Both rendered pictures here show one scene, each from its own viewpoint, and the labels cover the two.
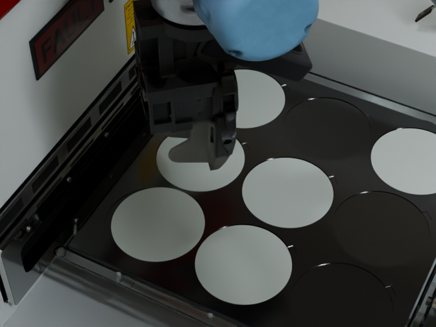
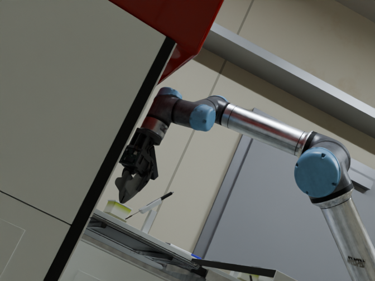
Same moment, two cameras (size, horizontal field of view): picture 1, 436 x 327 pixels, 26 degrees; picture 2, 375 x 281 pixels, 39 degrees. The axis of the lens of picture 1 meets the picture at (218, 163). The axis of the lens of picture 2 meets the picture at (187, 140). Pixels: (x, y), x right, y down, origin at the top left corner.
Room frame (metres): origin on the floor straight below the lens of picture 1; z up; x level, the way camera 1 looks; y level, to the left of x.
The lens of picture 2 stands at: (-0.51, 0.97, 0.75)
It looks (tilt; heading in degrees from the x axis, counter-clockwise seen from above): 18 degrees up; 316
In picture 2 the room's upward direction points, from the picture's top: 24 degrees clockwise
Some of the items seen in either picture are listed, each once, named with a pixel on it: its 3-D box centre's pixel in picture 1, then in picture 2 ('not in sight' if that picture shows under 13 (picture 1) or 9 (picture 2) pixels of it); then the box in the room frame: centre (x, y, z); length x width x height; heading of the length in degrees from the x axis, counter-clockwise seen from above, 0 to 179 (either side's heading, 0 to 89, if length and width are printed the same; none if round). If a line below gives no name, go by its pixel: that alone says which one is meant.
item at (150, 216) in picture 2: not in sight; (147, 213); (0.83, -0.29, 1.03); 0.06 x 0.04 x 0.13; 62
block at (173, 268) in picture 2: not in sight; (175, 270); (0.70, -0.40, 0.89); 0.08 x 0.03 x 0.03; 62
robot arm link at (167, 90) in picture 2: not in sight; (165, 107); (0.62, 0.02, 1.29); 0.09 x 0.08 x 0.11; 20
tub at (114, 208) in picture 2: not in sight; (116, 212); (0.94, -0.26, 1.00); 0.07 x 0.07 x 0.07; 71
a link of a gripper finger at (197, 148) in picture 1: (198, 150); (129, 187); (0.61, 0.02, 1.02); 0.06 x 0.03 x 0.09; 103
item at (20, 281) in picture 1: (116, 138); not in sight; (0.74, 0.12, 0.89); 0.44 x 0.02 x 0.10; 152
